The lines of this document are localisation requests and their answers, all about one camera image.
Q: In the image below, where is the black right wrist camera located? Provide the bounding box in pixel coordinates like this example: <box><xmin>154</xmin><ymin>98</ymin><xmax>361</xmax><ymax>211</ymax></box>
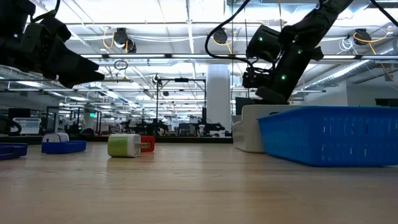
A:
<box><xmin>242</xmin><ymin>71</ymin><xmax>259</xmax><ymax>90</ymax></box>

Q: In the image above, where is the black station frame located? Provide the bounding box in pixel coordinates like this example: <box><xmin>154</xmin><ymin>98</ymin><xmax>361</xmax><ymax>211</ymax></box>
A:
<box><xmin>46</xmin><ymin>106</ymin><xmax>102</xmax><ymax>134</ymax></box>
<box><xmin>155</xmin><ymin>78</ymin><xmax>207</xmax><ymax>125</ymax></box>

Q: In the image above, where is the black ceiling cable reel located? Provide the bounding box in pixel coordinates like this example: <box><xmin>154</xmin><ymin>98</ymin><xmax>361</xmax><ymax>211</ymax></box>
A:
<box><xmin>212</xmin><ymin>27</ymin><xmax>229</xmax><ymax>45</ymax></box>
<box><xmin>353</xmin><ymin>28</ymin><xmax>373</xmax><ymax>46</ymax></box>
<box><xmin>113</xmin><ymin>27</ymin><xmax>137</xmax><ymax>54</ymax></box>

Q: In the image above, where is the overhead LED light bar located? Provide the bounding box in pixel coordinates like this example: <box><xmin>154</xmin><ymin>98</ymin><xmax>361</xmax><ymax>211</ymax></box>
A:
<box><xmin>80</xmin><ymin>54</ymin><xmax>398</xmax><ymax>60</ymax></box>

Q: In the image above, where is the clear plastic storage bin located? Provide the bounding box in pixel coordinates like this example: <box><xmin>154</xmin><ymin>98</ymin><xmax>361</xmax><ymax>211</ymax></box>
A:
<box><xmin>12</xmin><ymin>117</ymin><xmax>42</xmax><ymax>135</ymax></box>

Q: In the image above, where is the white purple charger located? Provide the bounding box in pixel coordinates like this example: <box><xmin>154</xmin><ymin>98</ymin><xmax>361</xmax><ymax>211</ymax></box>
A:
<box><xmin>42</xmin><ymin>133</ymin><xmax>70</xmax><ymax>144</ymax></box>

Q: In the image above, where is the thin black hanging cable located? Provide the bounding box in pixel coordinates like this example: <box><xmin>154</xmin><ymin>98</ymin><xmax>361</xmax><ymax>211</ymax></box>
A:
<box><xmin>230</xmin><ymin>0</ymin><xmax>234</xmax><ymax>100</ymax></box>

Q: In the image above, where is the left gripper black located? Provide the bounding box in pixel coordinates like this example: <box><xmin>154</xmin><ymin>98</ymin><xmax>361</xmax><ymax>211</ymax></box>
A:
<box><xmin>0</xmin><ymin>18</ymin><xmax>106</xmax><ymax>89</ymax></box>

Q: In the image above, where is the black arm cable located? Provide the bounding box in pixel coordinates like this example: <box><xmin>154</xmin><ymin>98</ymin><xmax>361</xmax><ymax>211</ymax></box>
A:
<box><xmin>29</xmin><ymin>0</ymin><xmax>62</xmax><ymax>23</ymax></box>
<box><xmin>204</xmin><ymin>0</ymin><xmax>280</xmax><ymax>75</ymax></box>

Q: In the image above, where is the black office chair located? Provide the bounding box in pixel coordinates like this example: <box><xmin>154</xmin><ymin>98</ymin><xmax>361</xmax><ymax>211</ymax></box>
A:
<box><xmin>0</xmin><ymin>115</ymin><xmax>22</xmax><ymax>137</ymax></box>

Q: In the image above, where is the green white USB charger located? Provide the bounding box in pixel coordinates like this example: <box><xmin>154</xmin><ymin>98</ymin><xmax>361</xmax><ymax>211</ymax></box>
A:
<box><xmin>107</xmin><ymin>133</ymin><xmax>151</xmax><ymax>158</ymax></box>

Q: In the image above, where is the white building column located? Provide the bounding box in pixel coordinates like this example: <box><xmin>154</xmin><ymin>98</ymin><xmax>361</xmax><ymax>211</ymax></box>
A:
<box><xmin>206</xmin><ymin>64</ymin><xmax>233</xmax><ymax>133</ymax></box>

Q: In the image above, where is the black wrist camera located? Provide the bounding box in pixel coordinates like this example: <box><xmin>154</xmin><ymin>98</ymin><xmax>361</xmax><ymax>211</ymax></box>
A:
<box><xmin>242</xmin><ymin>71</ymin><xmax>259</xmax><ymax>90</ymax></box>
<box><xmin>40</xmin><ymin>17</ymin><xmax>72</xmax><ymax>43</ymax></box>

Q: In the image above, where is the black aluminium table frame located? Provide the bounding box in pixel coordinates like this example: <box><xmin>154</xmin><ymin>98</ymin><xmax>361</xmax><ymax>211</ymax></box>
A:
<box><xmin>0</xmin><ymin>134</ymin><xmax>234</xmax><ymax>145</ymax></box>

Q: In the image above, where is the blue plastic basket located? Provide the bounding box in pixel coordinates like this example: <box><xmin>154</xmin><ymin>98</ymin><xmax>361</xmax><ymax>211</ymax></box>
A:
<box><xmin>257</xmin><ymin>106</ymin><xmax>398</xmax><ymax>167</ymax></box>

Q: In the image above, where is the small red charger cube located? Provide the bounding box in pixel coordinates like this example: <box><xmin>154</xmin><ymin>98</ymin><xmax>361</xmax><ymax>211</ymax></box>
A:
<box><xmin>140</xmin><ymin>136</ymin><xmax>156</xmax><ymax>153</ymax></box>

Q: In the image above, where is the long black cable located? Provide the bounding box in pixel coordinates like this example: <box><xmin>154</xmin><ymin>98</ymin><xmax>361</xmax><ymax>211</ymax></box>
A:
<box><xmin>243</xmin><ymin>0</ymin><xmax>249</xmax><ymax>99</ymax></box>

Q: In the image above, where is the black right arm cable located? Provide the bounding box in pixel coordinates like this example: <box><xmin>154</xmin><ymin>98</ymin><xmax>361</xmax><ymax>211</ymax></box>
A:
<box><xmin>204</xmin><ymin>0</ymin><xmax>280</xmax><ymax>75</ymax></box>

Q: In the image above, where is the grey plastic bin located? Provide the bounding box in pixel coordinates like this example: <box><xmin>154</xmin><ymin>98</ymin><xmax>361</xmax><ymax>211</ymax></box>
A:
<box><xmin>231</xmin><ymin>105</ymin><xmax>308</xmax><ymax>154</ymax></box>

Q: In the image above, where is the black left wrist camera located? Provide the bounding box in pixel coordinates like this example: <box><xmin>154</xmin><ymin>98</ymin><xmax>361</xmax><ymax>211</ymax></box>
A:
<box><xmin>40</xmin><ymin>17</ymin><xmax>72</xmax><ymax>43</ymax></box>

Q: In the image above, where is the silver air duct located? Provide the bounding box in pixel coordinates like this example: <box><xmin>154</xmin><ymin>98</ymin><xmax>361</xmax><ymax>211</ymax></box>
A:
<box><xmin>303</xmin><ymin>40</ymin><xmax>398</xmax><ymax>91</ymax></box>

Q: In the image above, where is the black monitor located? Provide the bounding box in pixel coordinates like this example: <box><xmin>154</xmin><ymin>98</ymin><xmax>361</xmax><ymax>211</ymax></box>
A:
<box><xmin>375</xmin><ymin>98</ymin><xmax>398</xmax><ymax>108</ymax></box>
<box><xmin>235</xmin><ymin>97</ymin><xmax>266</xmax><ymax>116</ymax></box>

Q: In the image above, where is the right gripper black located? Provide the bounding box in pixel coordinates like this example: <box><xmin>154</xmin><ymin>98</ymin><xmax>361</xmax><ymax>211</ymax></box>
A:
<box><xmin>255</xmin><ymin>55</ymin><xmax>307</xmax><ymax>105</ymax></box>

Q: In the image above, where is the dark blue rectangular case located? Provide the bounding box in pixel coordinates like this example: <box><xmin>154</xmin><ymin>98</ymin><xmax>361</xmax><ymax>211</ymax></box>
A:
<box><xmin>41</xmin><ymin>140</ymin><xmax>87</xmax><ymax>155</ymax></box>
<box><xmin>0</xmin><ymin>142</ymin><xmax>28</xmax><ymax>161</ymax></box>

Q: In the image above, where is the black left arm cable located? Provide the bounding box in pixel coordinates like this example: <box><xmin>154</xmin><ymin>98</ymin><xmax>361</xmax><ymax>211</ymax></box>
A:
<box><xmin>29</xmin><ymin>0</ymin><xmax>62</xmax><ymax>23</ymax></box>

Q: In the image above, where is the black hanging cable loop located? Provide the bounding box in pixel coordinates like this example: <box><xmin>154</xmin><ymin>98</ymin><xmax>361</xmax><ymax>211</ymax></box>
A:
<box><xmin>113</xmin><ymin>59</ymin><xmax>129</xmax><ymax>71</ymax></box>

